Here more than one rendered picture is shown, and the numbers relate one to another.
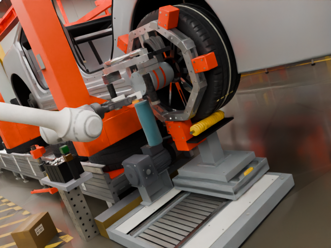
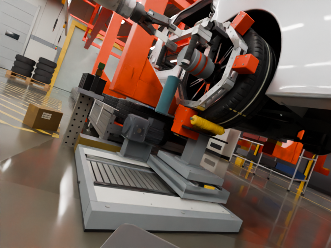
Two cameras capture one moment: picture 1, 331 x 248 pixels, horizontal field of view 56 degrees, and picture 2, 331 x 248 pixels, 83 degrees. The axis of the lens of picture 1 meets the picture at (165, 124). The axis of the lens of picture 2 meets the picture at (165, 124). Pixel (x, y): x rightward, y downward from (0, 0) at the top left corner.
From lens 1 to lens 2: 0.76 m
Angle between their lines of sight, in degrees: 14
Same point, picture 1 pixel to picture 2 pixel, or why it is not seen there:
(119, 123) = (149, 92)
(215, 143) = (200, 150)
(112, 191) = (107, 129)
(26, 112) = not seen: outside the picture
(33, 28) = not seen: outside the picture
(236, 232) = (159, 215)
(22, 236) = (33, 109)
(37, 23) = not seen: outside the picture
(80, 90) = (144, 48)
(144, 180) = (131, 133)
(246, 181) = (201, 192)
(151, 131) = (164, 100)
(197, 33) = (255, 44)
